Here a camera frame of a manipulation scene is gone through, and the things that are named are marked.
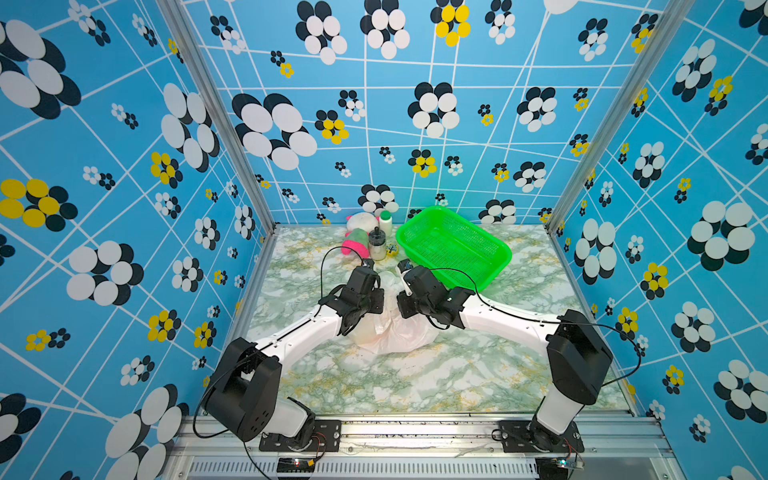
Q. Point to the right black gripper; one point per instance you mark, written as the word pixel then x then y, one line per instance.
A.
pixel 402 302

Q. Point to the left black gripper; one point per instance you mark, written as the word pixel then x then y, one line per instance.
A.
pixel 379 300

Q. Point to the white translucent plastic bag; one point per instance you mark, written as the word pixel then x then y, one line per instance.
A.
pixel 389 332

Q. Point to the green plastic basket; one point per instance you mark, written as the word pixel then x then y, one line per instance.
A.
pixel 457 251

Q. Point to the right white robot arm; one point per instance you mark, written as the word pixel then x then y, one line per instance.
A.
pixel 578 357

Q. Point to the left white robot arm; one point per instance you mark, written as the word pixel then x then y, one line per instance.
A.
pixel 243 391

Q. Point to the small yellow tree toy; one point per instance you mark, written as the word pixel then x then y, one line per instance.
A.
pixel 392 249

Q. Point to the pink green plush toy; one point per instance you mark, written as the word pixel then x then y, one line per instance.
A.
pixel 356 241

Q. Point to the clear jar black lid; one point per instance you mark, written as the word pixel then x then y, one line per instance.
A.
pixel 377 244

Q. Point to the white round plush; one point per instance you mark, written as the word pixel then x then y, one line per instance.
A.
pixel 364 221

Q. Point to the white bottle green cap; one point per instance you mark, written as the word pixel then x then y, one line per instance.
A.
pixel 386 223

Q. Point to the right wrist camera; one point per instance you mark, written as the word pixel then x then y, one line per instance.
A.
pixel 409 274

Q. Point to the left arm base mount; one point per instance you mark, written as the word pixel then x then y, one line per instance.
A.
pixel 319 436

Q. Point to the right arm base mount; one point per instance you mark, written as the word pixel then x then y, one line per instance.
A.
pixel 522 436

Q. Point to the left aluminium corner post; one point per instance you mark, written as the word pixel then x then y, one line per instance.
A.
pixel 182 32

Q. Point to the aluminium corner post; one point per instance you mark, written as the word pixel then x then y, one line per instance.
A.
pixel 182 32
pixel 669 23

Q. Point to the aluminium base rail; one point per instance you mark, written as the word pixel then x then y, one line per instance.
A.
pixel 606 445

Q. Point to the right aluminium corner post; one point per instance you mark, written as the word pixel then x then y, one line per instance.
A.
pixel 669 23

